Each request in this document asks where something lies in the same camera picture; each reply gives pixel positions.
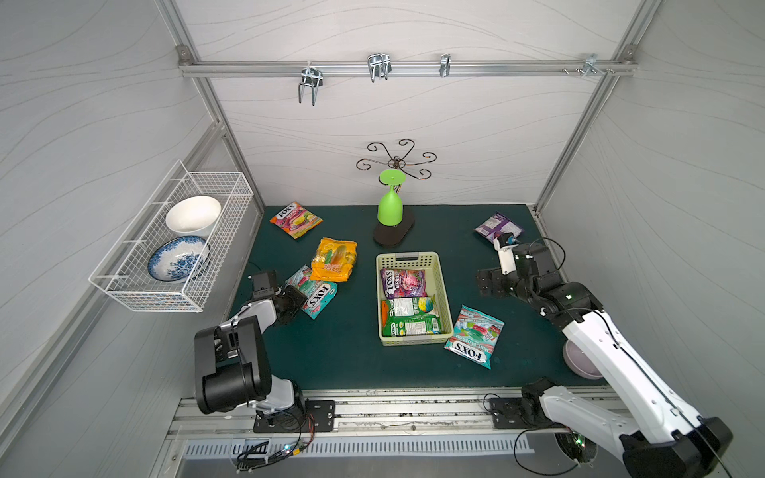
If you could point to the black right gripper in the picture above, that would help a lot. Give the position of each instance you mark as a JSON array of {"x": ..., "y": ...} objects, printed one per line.
[{"x": 496, "y": 281}]

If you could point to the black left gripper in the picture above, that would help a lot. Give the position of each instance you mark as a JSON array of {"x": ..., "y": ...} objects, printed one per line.
[{"x": 293, "y": 299}]

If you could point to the teal Fox's Mint Blossom bag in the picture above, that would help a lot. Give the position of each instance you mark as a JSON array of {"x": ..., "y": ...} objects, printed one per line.
[{"x": 318, "y": 293}]

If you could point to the purple candy bag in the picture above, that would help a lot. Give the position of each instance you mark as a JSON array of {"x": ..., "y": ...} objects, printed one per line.
[{"x": 496, "y": 225}]

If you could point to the yellow Cocoaland gummy bag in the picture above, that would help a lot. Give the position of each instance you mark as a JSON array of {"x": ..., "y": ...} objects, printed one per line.
[{"x": 334, "y": 260}]

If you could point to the Fox's Fruits bag corner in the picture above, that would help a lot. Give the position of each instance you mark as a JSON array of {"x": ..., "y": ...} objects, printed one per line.
[{"x": 295, "y": 220}]

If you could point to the pale green plastic basket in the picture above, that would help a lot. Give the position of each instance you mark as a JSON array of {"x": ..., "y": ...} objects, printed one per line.
[{"x": 435, "y": 288}]

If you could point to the purple Fox's Berries bag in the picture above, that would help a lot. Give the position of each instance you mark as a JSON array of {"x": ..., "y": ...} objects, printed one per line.
[{"x": 403, "y": 283}]

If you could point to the green Fox's Spring Tea bag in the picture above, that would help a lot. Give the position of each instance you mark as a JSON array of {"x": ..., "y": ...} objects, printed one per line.
[{"x": 409, "y": 317}]

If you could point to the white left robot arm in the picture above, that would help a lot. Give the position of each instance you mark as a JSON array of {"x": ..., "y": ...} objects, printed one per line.
[{"x": 231, "y": 365}]

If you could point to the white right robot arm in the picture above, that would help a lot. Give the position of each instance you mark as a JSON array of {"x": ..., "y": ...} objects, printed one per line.
[{"x": 663, "y": 436}]

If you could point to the dark oval stand base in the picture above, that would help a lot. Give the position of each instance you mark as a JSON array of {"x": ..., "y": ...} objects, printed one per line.
[{"x": 392, "y": 236}]

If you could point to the blue patterned plate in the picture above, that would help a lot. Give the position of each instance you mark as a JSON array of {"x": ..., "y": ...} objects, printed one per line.
[{"x": 177, "y": 260}]

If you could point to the lilac bowl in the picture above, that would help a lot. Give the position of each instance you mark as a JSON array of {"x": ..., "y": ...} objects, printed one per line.
[{"x": 579, "y": 363}]

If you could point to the green plastic wine glass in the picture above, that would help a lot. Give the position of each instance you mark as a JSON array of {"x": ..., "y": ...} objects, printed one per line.
[{"x": 391, "y": 208}]

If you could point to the white bowl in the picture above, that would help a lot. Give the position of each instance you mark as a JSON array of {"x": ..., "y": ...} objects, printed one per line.
[{"x": 195, "y": 216}]

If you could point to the metal double hook left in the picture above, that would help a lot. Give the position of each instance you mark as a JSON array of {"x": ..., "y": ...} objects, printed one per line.
[{"x": 311, "y": 79}]

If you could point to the metal double hook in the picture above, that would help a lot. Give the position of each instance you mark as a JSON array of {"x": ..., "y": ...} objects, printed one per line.
[
  {"x": 311, "y": 79},
  {"x": 380, "y": 66}
]

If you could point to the metal single hook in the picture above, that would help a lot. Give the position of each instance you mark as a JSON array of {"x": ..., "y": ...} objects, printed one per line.
[{"x": 444, "y": 65}]

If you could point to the metal hook right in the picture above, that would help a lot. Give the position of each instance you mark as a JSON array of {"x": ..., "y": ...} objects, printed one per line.
[{"x": 590, "y": 68}]

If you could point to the metal double hook middle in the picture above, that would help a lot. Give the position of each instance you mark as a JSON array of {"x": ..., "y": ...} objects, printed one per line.
[{"x": 380, "y": 66}]

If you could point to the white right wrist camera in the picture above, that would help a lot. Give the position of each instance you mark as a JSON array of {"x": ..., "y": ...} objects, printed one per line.
[{"x": 504, "y": 244}]

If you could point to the white wire wall basket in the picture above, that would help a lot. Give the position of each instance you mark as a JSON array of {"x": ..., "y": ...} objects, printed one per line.
[{"x": 122, "y": 274}]

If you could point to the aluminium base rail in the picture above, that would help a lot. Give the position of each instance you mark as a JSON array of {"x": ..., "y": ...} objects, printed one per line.
[{"x": 363, "y": 412}]

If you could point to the white perforated cable duct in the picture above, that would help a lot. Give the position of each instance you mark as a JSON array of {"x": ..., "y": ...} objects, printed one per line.
[{"x": 366, "y": 446}]

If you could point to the aluminium crossbar rail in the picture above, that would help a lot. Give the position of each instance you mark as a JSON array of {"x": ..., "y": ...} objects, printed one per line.
[{"x": 400, "y": 69}]

